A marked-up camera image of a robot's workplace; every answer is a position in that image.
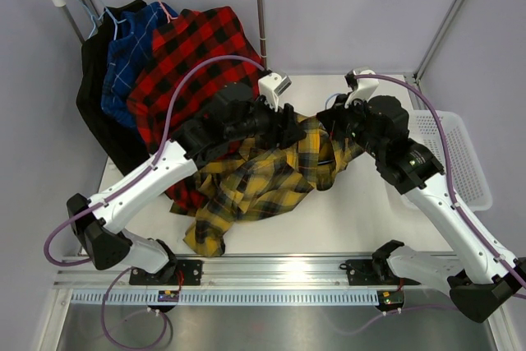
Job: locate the aluminium mounting rail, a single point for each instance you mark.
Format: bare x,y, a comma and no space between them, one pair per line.
270,272

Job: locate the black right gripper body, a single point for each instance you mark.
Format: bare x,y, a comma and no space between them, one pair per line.
350,122

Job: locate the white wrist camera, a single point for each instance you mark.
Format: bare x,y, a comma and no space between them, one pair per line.
272,86
362,83

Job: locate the white perforated basket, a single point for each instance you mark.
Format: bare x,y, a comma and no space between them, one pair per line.
468,177

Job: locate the black garment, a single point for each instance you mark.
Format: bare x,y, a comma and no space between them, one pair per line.
123,146

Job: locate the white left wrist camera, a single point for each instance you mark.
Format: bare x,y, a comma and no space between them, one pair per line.
272,86

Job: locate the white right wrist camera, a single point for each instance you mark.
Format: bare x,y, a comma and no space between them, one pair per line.
362,83

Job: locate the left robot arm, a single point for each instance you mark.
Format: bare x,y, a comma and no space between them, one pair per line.
101,220

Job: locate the blue plaid shirt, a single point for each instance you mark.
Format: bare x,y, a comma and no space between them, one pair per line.
128,54

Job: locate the red black checked shirt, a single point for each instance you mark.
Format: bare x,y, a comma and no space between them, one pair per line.
193,57

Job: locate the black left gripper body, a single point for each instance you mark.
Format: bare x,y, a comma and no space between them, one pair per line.
262,122

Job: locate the blue hanger on rack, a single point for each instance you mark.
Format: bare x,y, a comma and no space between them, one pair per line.
114,19
93,19

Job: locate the yellow plaid shirt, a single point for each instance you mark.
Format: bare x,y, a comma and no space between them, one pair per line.
257,183

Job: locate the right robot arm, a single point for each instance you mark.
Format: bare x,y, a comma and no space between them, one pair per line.
485,274

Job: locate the white slotted cable duct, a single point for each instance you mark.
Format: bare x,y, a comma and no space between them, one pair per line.
249,297

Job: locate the light blue wire hanger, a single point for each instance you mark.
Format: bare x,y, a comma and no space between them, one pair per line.
327,102

